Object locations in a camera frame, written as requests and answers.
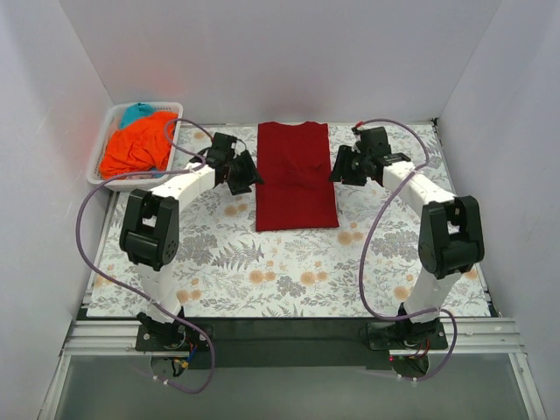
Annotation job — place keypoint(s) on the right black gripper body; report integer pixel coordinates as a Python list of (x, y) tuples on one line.
[(346, 164)]

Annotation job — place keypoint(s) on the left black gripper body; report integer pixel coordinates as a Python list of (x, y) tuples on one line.
[(241, 171)]

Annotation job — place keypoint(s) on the dark red t-shirt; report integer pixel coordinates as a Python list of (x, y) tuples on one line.
[(295, 164)]

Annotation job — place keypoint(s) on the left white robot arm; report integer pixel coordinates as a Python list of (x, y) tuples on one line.
[(150, 229)]

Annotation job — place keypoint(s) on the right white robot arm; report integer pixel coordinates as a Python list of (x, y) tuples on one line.
[(450, 240)]

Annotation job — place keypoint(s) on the orange t-shirt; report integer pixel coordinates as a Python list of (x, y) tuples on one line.
[(140, 147)]

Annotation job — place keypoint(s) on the floral patterned table mat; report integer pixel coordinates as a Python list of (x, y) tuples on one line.
[(225, 268)]

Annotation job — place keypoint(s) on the teal t-shirt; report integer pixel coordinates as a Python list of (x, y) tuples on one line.
[(135, 112)]

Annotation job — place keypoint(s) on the white plastic laundry basket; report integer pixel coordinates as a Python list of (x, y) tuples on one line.
[(131, 180)]

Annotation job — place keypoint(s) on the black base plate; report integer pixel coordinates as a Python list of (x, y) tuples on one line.
[(289, 345)]

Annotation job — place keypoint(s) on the aluminium frame rail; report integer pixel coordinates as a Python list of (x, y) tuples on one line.
[(119, 337)]

